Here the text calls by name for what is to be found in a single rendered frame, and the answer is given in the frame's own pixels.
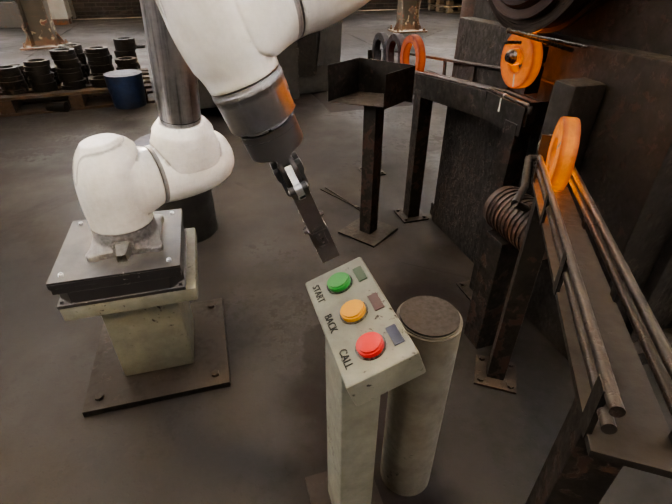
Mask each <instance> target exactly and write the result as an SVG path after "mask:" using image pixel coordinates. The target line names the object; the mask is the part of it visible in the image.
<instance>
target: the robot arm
mask: <svg viewBox="0 0 672 504"><path fill-rule="evenodd" d="M369 1H370V0H140V6H141V12H142V18H143V24H144V30H145V36H146V42H147V48H148V54H149V60H150V66H151V72H152V77H153V83H154V89H155V95H156V101H157V107H158V113H159V117H158V118H157V120H156V121H155V122H154V124H153V125H152V127H151V136H150V145H146V146H136V145H135V143H134V142H133V141H132V140H130V139H128V138H127V137H125V136H122V135H117V134H113V133H103V134H97V135H93V136H90V137H88V138H86V139H84V140H82V141H81V142H80V143H79V145H78V147H77V149H76V150H75V153H74V157H73V180H74V185H75V189H76V193H77V196H78V199H79V202H80V205H81V208H82V210H83V213H84V215H85V217H86V219H87V221H88V223H89V225H90V228H91V232H92V236H93V239H92V242H91V246H90V249H89V251H88V252H87V253H86V255H85V257H86V259H87V261H88V262H96V261H99V260H102V259H107V258H114V257H116V258H117V261H118V263H126V262H128V260H129V258H130V256H131V255H133V254H140V253H148V252H154V253H155V252H160V251H162V250H163V249H164V247H163V243H162V242H161V234H162V223H163V222H164V216H163V215H162V214H153V211H155V210H156V209H158V208H159V207H160V206H162V205H163V204H165V203H168V202H173V201H178V200H182V199H185V198H188V197H192V196H195V195H198V194H200V193H203V192H206V191H208V190H210V189H212V188H214V187H216V186H217V185H219V184H220V183H222V182H223V181H224V180H225V179H226V178H227V177H228V176H229V175H230V174H231V172H232V169H233V167H234V155H233V151H232V148H231V146H230V144H229V143H228V141H227V140H226V138H225V137H224V136H223V135H221V134H220V133H219V132H217V131H214V130H213V126H212V124H211V123H210V122H209V121H208V120H207V119H206V118H205V117H204V116H203V115H201V110H200V101H199V91H198V81H197V78H198V79H199V80H200V81H201V82H202V83H203V84H204V85H205V87H206V88H207V90H208V91H209V93H210V94H211V96H212V99H213V101H214V103H215V104H216V105H217V107H218V109H219V111H220V113H221V114H222V116H223V118H224V120H225V122H226V124H227V126H228V127H229V129H230V131H231V133H232V134H234V135H236V136H240V138H241V140H242V142H243V144H244V145H245V147H246V149H247V151H248V153H249V155H250V157H251V158H252V160H254V161H255V162H259V163H267V162H271V161H273V162H271V163H270V166H271V168H272V170H273V172H274V175H275V176H276V178H277V180H278V182H280V183H281V184H282V186H283V188H284V190H285V192H286V194H287V196H289V197H292V198H293V200H294V202H295V204H296V206H297V208H298V212H299V214H300V215H301V216H302V220H303V222H304V223H305V224H306V225H304V226H305V228H304V229H303V231H304V233H305V235H306V234H309V236H310V238H311V240H312V242H313V244H314V246H315V248H316V250H317V252H318V254H319V256H320V258H321V260H322V262H323V263H325V262H327V261H329V260H331V259H333V258H335V257H337V256H339V255H340V254H339V252H338V250H337V247H336V245H335V243H334V241H333V239H332V237H331V234H330V232H329V230H328V228H327V226H326V223H325V221H324V220H323V218H322V217H321V216H323V215H324V213H323V211H322V210H320V211H319V210H318V208H317V206H316V204H315V201H314V199H313V197H312V195H311V192H310V190H309V187H310V184H309V182H308V180H307V178H306V176H305V173H304V167H303V164H302V162H301V160H300V158H298V155H297V153H296V152H295V151H294V150H295V149H296V148H297V147H298V146H299V145H300V144H301V142H302V140H303V133H302V131H301V128H300V126H299V124H298V121H297V119H296V117H295V114H294V112H293V111H294V108H295V105H296V104H295V103H294V101H293V99H292V97H291V94H290V90H288V89H289V86H288V84H287V81H286V79H285V77H284V74H283V70H282V67H281V66H280V65H279V62H278V59H277V55H279V54H280V53H281V52H282V51H283V50H285V49H286V48H287V47H288V46H289V45H291V44H292V43H293V42H295V41H297V40H298V39H300V38H302V37H304V36H306V35H309V34H311V33H315V32H318V31H321V30H323V29H325V28H327V27H329V26H331V25H333V24H335V23H337V22H339V21H340V20H342V19H344V18H345V17H347V16H349V15H350V14H352V13H354V12H355V11H356V10H358V9H359V8H361V7H362V6H364V5H365V4H366V3H368V2H369ZM293 151H294V152H293Z"/></svg>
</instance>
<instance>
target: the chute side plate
mask: <svg viewBox="0 0 672 504"><path fill-rule="evenodd" d="M415 88H417V89H419V90H421V91H422V92H421V97H422V98H425V99H428V100H431V101H434V102H436V103H439V104H442V105H445V106H448V107H451V108H454V109H457V110H460V111H463V112H466V113H469V114H472V115H474V116H477V117H480V118H483V119H485V120H487V121H489V122H491V123H493V124H495V125H496V126H498V127H500V128H502V129H503V127H504V122H505V119H507V120H509V121H511V122H513V123H515V124H517V129H516V134H515V136H517V137H520V134H521V130H522V126H523V122H524V118H525V113H526V109H527V108H526V107H524V106H522V105H519V104H517V103H515V102H512V101H510V100H508V99H505V98H503V97H501V96H498V95H496V94H494V93H492V92H489V91H486V90H482V89H478V88H474V87H469V86H465V85H461V84H457V83H453V82H449V81H445V80H441V79H437V78H433V77H429V76H425V75H421V74H416V73H415V77H414V88H413V95H415ZM500 98H502V100H501V104H500V109H499V112H498V107H499V103H500Z"/></svg>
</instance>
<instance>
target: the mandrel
mask: <svg viewBox="0 0 672 504"><path fill-rule="evenodd" d="M548 50H549V46H545V47H543V60H542V63H545V62H546V58H547V54H548ZM504 59H505V61H506V62H507V63H508V64H510V65H519V64H522V63H523V52H522V50H521V49H520V48H513V49H511V50H509V51H508V52H507V53H506V54H505V57H504Z"/></svg>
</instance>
